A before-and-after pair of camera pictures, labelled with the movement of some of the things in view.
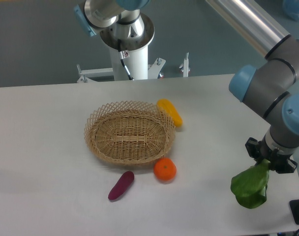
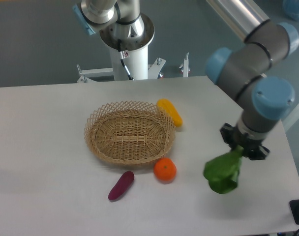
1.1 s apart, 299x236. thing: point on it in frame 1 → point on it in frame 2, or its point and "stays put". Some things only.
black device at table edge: x=298 y=208 stays put
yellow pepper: x=171 y=111 stays put
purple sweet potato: x=121 y=185 stays put
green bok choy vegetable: x=250 y=186 → x=222 y=172
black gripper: x=280 y=161 → x=252 y=147
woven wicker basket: x=130 y=132 stays put
